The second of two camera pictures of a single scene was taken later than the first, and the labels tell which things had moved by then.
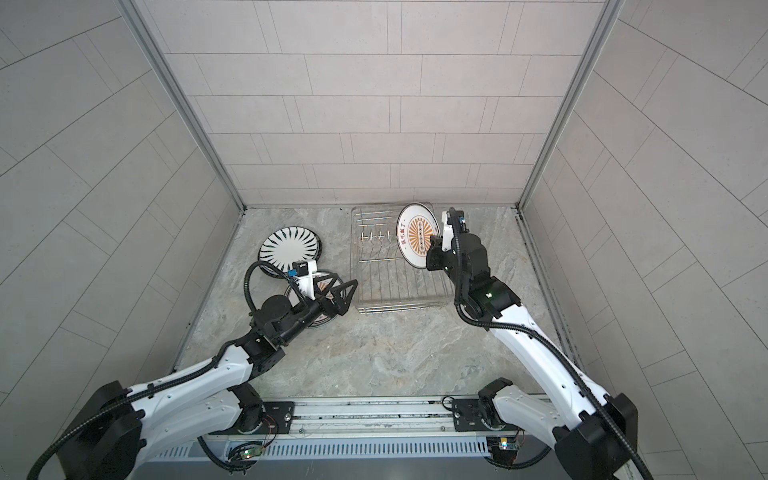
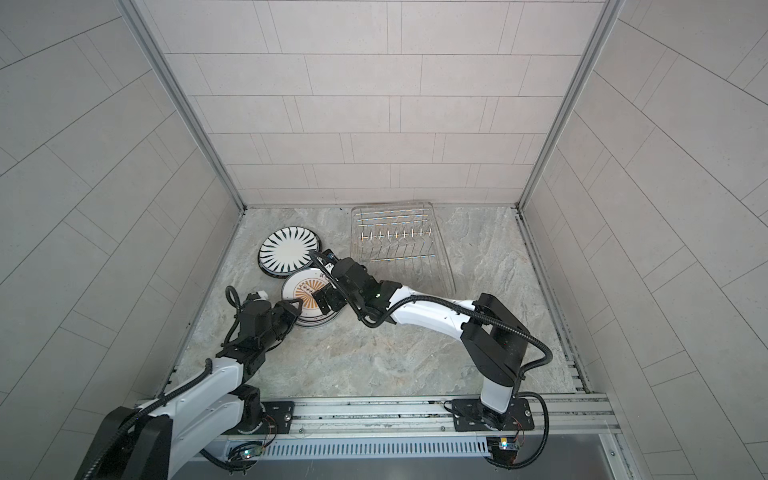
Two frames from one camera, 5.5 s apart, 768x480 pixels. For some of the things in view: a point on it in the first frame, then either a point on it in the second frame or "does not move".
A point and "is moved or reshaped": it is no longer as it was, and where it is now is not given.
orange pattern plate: x=416 y=224 is moved or reshaped
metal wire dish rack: x=382 y=279 does not move
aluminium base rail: x=439 y=419 does not move
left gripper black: x=333 y=307 does not move
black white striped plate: x=290 y=244 does not move
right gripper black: x=435 y=252 to x=330 y=291
